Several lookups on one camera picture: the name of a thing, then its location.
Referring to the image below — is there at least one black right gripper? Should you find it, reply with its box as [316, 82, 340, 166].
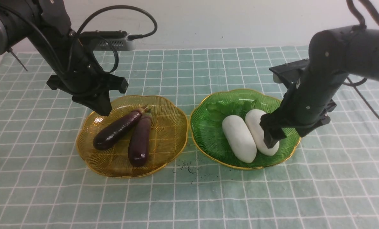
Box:
[260, 80, 337, 149]

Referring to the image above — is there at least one purple eggplant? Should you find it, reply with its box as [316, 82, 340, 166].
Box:
[92, 105, 149, 150]
[127, 112, 152, 167]

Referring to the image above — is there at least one green glass plate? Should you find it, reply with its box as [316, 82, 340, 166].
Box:
[190, 88, 301, 170]

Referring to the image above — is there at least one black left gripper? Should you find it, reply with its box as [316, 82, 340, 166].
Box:
[46, 38, 128, 116]

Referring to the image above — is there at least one amber glass plate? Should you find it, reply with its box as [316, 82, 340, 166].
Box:
[76, 95, 189, 178]

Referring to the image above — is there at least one green checkered tablecloth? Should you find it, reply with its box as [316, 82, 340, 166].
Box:
[0, 53, 379, 229]

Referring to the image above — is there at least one black camera cable left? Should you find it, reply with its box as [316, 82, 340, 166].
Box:
[69, 5, 158, 74]

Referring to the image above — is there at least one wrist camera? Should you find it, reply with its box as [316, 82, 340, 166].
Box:
[269, 59, 309, 88]
[79, 31, 136, 51]

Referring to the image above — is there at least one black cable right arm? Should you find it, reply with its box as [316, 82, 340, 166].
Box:
[343, 0, 379, 131]

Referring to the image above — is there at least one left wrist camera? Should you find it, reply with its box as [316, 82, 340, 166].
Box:
[79, 31, 136, 51]

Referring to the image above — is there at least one white radish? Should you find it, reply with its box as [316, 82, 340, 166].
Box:
[222, 115, 257, 163]
[245, 109, 279, 156]

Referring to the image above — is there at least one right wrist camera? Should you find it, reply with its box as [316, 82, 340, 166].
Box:
[269, 59, 309, 88]

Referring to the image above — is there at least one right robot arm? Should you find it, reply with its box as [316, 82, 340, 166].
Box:
[260, 26, 379, 148]

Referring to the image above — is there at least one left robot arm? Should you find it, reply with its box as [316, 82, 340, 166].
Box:
[0, 0, 128, 116]

